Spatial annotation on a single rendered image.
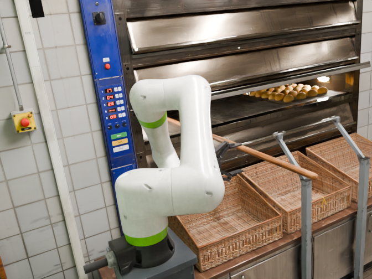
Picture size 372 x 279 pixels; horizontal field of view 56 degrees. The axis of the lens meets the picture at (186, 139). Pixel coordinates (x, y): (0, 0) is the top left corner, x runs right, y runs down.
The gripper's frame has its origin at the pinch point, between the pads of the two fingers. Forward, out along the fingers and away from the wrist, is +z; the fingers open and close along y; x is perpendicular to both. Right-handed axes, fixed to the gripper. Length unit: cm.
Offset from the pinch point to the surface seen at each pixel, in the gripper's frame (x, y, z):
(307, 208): 4, 40, 41
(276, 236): -6, 58, 27
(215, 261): -8, 57, -14
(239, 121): -56, 0, 42
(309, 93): -71, -3, 124
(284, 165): 23.6, -1.2, 6.8
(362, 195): 4, 47, 88
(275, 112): -55, 0, 73
